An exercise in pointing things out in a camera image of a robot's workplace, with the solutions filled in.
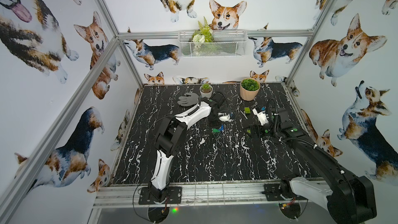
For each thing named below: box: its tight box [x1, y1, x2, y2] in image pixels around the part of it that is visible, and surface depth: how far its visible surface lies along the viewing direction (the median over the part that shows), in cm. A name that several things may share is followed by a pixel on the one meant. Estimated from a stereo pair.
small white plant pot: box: [199, 84, 213, 98], surface depth 109 cm
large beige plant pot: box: [239, 77, 261, 102], surface depth 107 cm
